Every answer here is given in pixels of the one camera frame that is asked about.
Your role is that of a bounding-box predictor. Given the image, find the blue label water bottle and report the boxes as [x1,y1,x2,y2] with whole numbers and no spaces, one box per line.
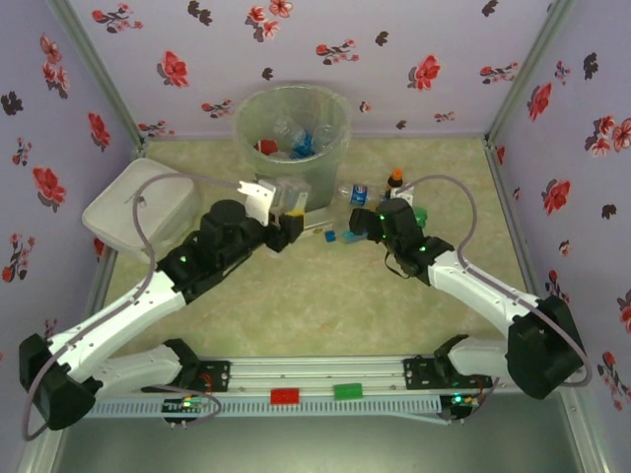
[289,130,317,160]

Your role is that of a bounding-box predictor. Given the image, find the crushed clear long bottle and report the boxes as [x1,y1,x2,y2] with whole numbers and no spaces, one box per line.
[270,116,297,144]

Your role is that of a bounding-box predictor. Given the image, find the grey mesh waste bin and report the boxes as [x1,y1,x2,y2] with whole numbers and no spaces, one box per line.
[233,84,352,214]

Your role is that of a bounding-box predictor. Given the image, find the small pepsi label bottle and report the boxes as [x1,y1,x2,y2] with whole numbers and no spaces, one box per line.
[337,181,385,206]

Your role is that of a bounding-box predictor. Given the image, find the white plastic container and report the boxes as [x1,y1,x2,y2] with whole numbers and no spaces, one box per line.
[80,157,203,265]

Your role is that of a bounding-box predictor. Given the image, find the small circuit board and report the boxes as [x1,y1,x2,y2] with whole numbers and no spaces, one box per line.
[162,395,211,418]
[449,392,478,421]

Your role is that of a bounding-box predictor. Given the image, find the grey front panel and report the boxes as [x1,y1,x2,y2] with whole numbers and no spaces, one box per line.
[17,391,615,473]

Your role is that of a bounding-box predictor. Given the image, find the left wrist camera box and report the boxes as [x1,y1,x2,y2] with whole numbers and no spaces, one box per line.
[238,177,313,229]

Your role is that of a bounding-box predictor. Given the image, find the grey left arm cable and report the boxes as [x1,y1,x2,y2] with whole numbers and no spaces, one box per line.
[22,172,247,441]

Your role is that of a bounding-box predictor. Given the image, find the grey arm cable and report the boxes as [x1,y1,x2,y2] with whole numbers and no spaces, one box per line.
[22,172,247,441]
[403,173,593,425]

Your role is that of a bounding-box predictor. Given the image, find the grey right arm cable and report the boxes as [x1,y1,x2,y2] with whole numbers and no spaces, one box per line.
[403,173,593,425]

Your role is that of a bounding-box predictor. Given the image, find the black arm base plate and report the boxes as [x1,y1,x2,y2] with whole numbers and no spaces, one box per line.
[402,355,494,390]
[141,359,232,394]

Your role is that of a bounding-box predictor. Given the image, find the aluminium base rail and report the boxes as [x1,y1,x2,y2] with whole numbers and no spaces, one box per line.
[46,355,586,395]

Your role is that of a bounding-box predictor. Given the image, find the white slotted cable duct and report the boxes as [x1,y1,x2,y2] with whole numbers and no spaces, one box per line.
[91,393,443,420]

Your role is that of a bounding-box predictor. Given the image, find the aluminium corner post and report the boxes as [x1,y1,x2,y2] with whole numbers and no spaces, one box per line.
[484,0,578,144]
[46,0,148,152]

